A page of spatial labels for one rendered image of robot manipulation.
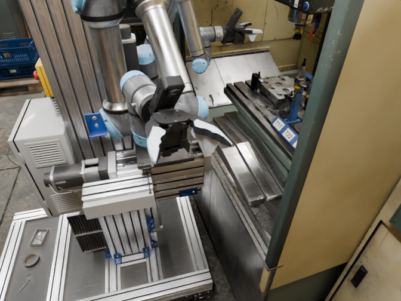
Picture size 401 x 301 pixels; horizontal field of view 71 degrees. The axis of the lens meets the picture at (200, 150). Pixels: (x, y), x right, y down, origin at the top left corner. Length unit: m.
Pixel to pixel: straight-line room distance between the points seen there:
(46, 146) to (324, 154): 1.03
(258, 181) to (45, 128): 1.11
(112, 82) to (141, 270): 1.29
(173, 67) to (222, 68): 2.01
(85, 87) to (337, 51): 0.89
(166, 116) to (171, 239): 1.53
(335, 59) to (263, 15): 2.32
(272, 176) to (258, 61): 1.55
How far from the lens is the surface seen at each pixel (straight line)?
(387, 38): 0.77
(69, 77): 1.18
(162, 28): 0.85
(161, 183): 1.26
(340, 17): 0.67
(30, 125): 1.37
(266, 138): 1.77
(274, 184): 1.69
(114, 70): 0.94
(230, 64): 2.87
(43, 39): 1.16
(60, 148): 1.29
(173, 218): 2.13
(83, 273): 2.02
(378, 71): 0.80
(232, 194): 1.48
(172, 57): 0.82
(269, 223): 1.57
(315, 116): 0.74
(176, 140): 0.57
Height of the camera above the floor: 1.89
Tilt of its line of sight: 39 degrees down
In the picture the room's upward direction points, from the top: straight up
